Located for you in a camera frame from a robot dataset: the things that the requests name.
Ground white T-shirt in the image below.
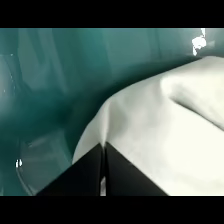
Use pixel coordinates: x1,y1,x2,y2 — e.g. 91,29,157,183
71,55,224,197

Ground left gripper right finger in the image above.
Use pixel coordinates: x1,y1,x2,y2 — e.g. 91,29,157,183
104,141,169,197

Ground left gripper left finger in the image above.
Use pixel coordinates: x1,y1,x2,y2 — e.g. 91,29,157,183
37,143,103,197

